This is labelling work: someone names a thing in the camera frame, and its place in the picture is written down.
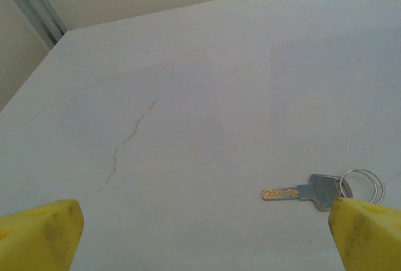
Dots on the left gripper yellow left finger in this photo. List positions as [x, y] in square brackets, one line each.
[37, 236]

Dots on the silver key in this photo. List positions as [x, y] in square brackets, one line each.
[322, 189]

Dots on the aluminium frame post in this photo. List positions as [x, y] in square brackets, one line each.
[33, 1]

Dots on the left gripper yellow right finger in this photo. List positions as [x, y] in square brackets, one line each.
[369, 239]

